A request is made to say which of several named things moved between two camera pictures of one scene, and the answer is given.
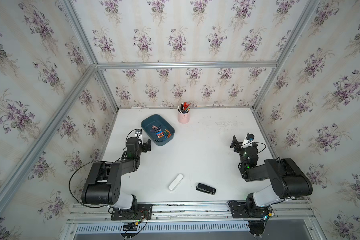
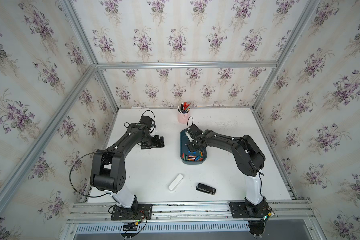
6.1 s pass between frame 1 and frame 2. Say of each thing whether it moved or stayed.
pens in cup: stayed
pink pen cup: stayed
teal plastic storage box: moved
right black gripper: moved
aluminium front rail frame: stayed
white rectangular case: stayed
